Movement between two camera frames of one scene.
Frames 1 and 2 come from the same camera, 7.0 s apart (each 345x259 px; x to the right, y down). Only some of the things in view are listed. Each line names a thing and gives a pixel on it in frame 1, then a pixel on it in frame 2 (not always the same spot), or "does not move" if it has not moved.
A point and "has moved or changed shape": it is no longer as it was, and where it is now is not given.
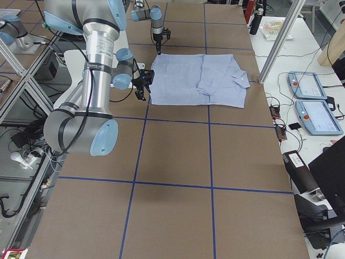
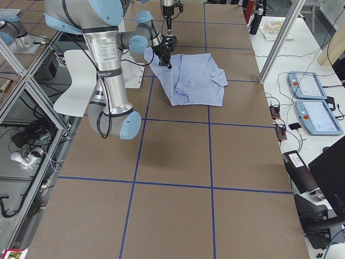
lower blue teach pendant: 317,117 does not move
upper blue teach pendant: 306,85 does not move
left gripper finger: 158,46 to 168,20
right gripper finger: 139,94 to 170,66
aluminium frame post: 296,9 does not move
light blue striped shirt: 198,79 has moved or changed shape
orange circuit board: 275,111 does not move
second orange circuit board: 281,133 does not move
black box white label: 302,179 does not move
